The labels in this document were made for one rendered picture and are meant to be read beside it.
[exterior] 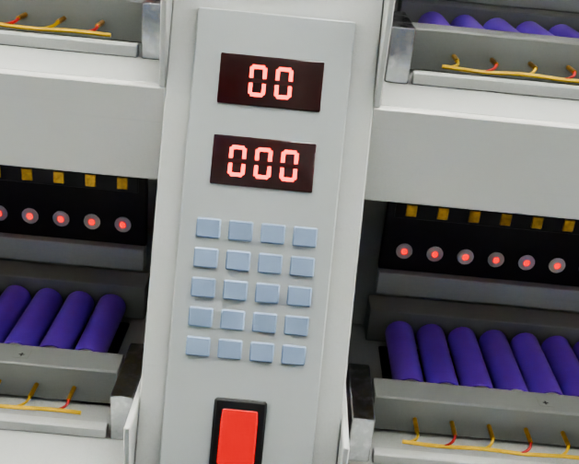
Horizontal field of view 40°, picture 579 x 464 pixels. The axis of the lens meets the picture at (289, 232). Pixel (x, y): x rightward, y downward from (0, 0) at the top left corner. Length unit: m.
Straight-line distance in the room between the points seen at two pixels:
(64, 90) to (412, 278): 0.27
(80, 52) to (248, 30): 0.10
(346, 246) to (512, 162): 0.09
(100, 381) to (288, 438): 0.12
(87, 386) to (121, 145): 0.14
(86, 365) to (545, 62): 0.30
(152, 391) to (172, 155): 0.11
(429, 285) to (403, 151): 0.18
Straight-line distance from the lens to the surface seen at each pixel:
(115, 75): 0.38
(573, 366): 0.51
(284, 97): 0.35
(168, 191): 0.36
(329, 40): 0.36
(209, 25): 0.36
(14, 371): 0.46
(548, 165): 0.38
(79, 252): 0.54
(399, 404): 0.44
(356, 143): 0.36
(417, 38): 0.43
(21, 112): 0.38
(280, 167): 0.35
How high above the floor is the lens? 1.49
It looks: 4 degrees down
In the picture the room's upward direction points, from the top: 5 degrees clockwise
